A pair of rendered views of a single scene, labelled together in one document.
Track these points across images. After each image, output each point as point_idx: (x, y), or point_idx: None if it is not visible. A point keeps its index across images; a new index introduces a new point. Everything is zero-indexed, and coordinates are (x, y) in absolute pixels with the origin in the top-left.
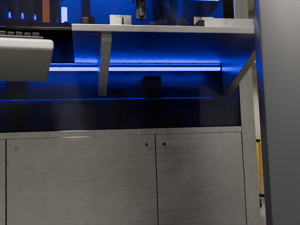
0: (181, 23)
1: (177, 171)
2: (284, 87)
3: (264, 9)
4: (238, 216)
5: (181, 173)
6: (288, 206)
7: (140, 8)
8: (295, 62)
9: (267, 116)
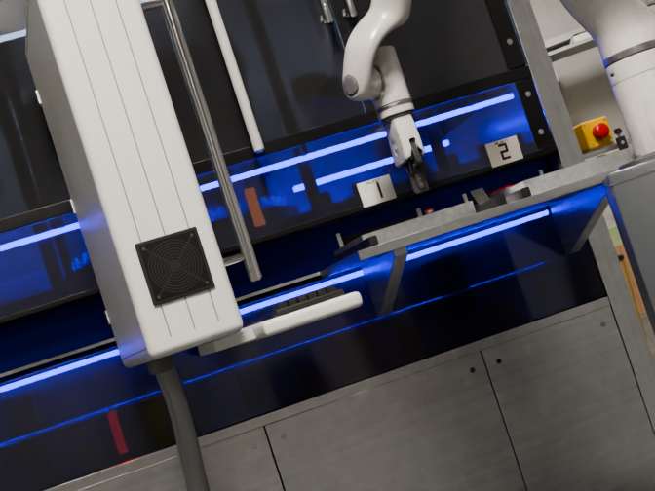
0: (499, 203)
1: (529, 396)
2: None
3: (627, 212)
4: (642, 437)
5: (536, 398)
6: None
7: (417, 176)
8: None
9: None
